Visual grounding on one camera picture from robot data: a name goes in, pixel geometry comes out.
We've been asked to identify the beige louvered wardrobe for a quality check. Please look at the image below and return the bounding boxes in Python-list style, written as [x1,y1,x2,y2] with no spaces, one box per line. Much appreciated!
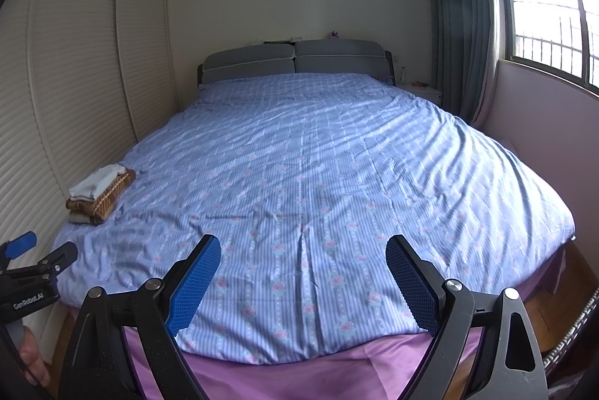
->
[0,0,182,288]

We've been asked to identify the grey padded headboard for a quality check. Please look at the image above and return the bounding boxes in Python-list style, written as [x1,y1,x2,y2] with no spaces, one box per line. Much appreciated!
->
[197,49,398,89]

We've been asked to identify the white garment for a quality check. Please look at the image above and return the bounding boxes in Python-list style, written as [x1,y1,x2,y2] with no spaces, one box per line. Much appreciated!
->
[69,165,128,201]

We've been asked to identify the blue floral striped blanket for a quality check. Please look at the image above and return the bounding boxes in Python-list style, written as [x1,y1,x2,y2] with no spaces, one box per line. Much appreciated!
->
[52,73,575,366]

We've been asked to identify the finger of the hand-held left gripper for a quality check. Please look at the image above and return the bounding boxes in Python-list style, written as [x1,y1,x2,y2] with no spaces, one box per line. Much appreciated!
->
[0,231,37,272]
[9,241,79,278]

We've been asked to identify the white nightstand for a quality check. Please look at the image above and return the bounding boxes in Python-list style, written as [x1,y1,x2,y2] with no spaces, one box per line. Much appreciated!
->
[400,82,443,106]

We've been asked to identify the brown patterned folded garment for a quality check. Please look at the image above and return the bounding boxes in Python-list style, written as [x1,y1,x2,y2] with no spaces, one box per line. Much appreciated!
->
[66,169,137,226]

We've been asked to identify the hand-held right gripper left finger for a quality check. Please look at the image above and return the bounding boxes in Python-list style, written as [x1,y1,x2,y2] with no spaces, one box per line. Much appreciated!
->
[57,234,223,400]

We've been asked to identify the barred window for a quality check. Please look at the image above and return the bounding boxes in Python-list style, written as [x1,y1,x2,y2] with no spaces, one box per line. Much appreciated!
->
[487,0,599,98]

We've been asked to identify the person's left hand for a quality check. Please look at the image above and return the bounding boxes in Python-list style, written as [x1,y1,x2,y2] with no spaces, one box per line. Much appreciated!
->
[18,327,50,388]

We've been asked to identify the grey-green curtain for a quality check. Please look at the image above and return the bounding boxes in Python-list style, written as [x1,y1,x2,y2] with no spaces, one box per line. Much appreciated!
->
[419,0,504,126]

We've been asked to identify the purple bed sheet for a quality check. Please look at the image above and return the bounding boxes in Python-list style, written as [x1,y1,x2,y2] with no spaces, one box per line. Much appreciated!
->
[122,238,578,400]

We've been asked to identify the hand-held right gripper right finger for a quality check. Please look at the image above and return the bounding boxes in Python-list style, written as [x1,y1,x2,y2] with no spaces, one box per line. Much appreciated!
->
[385,234,548,400]

